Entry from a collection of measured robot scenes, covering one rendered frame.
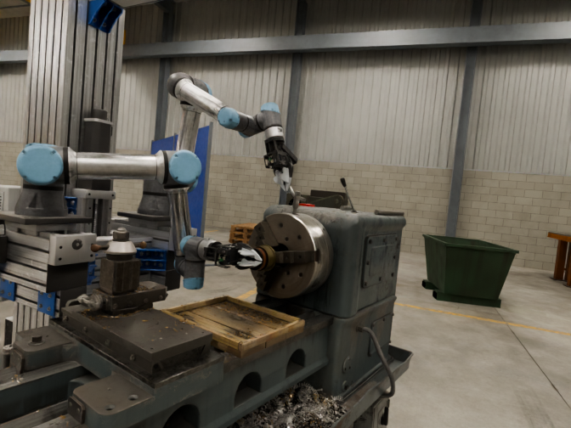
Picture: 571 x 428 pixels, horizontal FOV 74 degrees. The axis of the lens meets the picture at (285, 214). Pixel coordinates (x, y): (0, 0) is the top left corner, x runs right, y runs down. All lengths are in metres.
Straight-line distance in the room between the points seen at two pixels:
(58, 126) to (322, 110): 10.65
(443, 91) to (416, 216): 3.49
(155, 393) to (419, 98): 11.23
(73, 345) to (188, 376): 0.32
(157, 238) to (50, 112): 0.63
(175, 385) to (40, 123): 1.26
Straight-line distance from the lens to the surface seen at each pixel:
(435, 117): 11.56
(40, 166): 1.31
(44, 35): 1.88
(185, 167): 1.34
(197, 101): 1.64
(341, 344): 1.51
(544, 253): 11.69
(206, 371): 0.91
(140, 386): 0.86
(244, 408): 1.19
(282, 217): 1.38
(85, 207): 1.66
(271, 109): 1.57
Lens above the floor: 1.31
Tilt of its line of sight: 3 degrees down
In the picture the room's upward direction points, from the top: 5 degrees clockwise
